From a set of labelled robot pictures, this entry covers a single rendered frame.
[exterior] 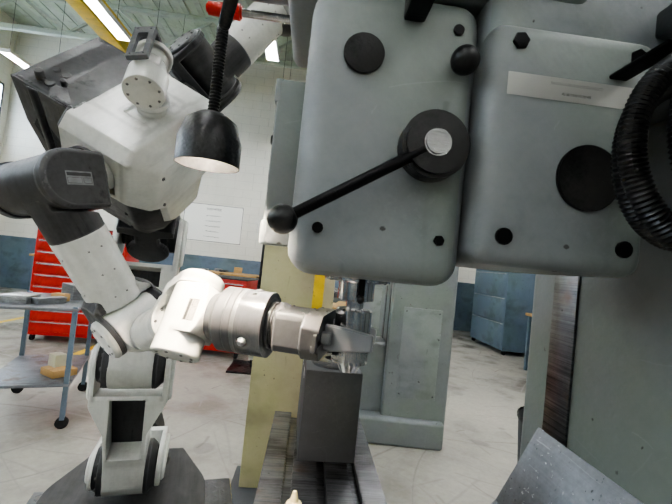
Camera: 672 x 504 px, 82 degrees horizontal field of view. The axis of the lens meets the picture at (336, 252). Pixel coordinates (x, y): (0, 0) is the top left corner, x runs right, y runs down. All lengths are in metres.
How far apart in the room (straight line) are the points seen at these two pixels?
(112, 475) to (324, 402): 0.69
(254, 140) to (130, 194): 9.26
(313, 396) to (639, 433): 0.53
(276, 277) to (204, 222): 7.72
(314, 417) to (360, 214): 0.55
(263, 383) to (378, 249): 1.98
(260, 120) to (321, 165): 9.78
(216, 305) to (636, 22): 0.58
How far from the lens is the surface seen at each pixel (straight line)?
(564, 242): 0.47
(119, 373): 1.14
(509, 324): 7.78
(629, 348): 0.66
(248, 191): 9.77
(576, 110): 0.50
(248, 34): 1.04
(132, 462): 1.31
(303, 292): 2.23
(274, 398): 2.36
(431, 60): 0.48
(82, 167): 0.76
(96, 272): 0.78
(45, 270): 5.98
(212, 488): 1.84
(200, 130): 0.45
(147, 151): 0.79
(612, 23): 0.58
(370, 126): 0.43
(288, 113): 0.52
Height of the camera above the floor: 1.32
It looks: 2 degrees up
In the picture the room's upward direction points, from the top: 6 degrees clockwise
